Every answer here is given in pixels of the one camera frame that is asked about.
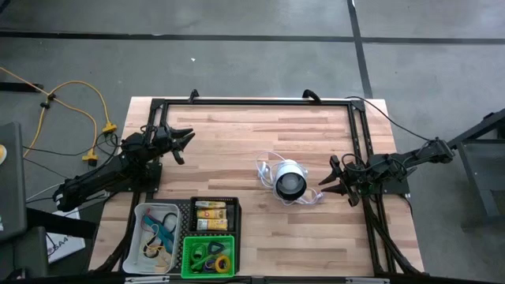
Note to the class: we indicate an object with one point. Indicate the black perforated metal shelf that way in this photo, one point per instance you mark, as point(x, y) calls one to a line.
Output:
point(183, 221)

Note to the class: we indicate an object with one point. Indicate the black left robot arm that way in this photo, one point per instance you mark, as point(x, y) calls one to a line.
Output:
point(110, 169)

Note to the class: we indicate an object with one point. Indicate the white printed box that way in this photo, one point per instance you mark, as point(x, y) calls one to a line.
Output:
point(69, 248)

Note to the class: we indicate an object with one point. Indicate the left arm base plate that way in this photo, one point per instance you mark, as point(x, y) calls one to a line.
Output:
point(152, 177)

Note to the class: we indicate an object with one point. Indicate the black desk foot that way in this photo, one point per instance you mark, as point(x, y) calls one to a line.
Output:
point(19, 87)

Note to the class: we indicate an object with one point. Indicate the black mesh basket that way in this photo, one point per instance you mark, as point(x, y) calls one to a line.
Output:
point(192, 215)

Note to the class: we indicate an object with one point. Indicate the black side table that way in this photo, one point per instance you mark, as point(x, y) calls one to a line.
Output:
point(489, 189)

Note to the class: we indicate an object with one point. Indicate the grey laptop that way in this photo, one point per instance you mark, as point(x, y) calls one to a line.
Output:
point(12, 189)

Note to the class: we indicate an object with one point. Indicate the green plastic bin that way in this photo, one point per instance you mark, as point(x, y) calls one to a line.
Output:
point(187, 256)

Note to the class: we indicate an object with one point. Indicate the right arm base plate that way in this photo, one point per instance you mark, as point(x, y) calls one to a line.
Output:
point(398, 188)

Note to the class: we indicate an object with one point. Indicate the clear plastic bin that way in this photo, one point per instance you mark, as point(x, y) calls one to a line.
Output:
point(136, 252)

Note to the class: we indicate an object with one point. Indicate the yellow round object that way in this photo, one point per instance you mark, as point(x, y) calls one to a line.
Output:
point(2, 154)

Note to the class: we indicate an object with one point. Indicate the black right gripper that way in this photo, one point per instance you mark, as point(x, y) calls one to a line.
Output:
point(349, 173)

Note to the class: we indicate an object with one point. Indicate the black aluminium table frame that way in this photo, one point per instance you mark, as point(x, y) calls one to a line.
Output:
point(256, 102)

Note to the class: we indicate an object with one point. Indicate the thin yellow rubber band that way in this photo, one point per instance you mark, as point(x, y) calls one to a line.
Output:
point(152, 251)

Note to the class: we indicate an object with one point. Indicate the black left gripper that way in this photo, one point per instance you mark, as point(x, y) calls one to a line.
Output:
point(159, 140)

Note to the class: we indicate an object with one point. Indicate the thin black rubber band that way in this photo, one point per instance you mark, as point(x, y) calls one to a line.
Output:
point(173, 219)

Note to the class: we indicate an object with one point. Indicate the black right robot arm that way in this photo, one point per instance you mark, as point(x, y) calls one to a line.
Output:
point(402, 161)

